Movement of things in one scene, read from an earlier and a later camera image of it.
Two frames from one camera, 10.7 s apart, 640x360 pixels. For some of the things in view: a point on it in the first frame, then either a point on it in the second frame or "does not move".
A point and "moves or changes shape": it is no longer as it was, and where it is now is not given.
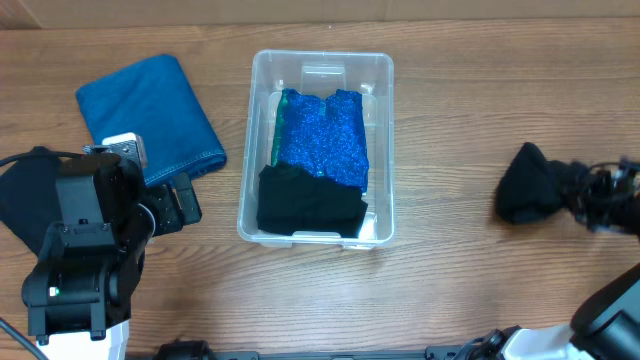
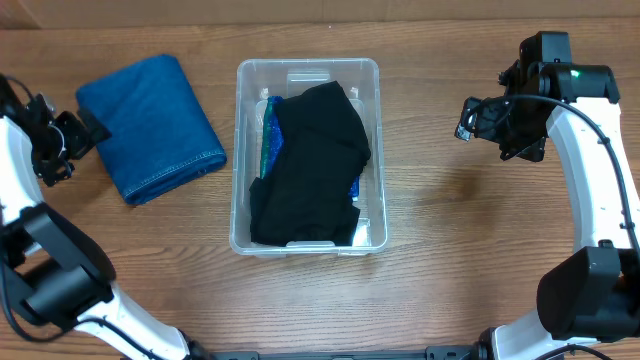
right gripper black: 595,174 → 531,147
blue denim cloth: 155,100 does not move
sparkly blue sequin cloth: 325,136 → 273,136
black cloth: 533,188 → 325,147
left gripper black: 170,217 → 79,143
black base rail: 194,350 does not move
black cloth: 292,201 moves or changes shape
